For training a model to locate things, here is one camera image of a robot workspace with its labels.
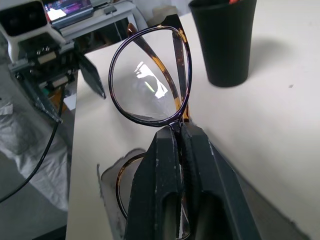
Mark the wide black plastic cup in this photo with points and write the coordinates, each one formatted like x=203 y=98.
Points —
x=225 y=50

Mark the white TV stand cabinet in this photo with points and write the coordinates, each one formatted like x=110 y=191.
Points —
x=112 y=17

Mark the laptop with lit screen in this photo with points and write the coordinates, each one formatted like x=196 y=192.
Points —
x=67 y=10

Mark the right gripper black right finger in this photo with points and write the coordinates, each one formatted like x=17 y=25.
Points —
x=212 y=187

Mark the tortoiseshell clear-lens glasses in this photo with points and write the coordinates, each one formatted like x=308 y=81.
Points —
x=150 y=75

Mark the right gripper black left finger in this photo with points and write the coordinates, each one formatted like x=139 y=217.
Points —
x=155 y=187

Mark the white woven bag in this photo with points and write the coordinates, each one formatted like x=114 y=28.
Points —
x=25 y=150

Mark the grey open glasses case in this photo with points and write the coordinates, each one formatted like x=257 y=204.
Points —
x=110 y=190

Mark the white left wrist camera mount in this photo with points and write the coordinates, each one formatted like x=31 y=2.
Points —
x=12 y=46

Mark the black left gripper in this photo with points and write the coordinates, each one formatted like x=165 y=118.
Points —
x=50 y=65

